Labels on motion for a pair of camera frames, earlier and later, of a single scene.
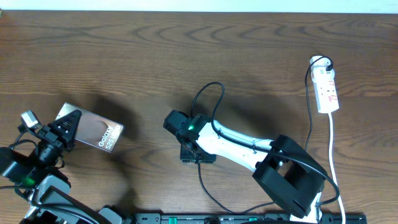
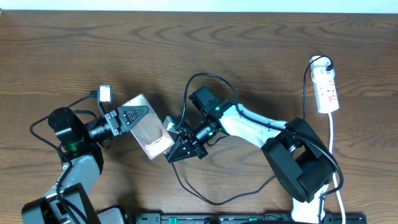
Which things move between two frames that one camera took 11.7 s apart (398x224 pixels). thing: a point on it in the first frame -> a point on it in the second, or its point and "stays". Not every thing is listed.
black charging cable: (308, 139) -> (260, 190)
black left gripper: (46, 135) -> (114, 121)
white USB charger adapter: (318, 68) stays
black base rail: (245, 218) stays
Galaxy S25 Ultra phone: (95, 130) -> (150, 131)
